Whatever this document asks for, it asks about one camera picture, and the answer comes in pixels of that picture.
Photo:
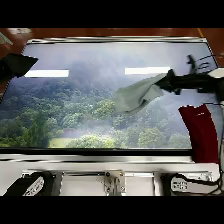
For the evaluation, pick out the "black garment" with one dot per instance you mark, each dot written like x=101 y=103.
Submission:
x=16 y=65

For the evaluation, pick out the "silver frame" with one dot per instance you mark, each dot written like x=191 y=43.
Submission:
x=100 y=166

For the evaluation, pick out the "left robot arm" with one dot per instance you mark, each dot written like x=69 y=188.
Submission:
x=23 y=185

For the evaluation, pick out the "pale green garment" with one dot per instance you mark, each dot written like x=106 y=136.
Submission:
x=136 y=96

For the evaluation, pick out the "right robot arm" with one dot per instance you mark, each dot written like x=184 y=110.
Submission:
x=200 y=81

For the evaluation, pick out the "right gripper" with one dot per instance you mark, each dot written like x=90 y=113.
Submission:
x=170 y=82

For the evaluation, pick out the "red garment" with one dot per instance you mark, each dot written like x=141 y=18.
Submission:
x=200 y=133

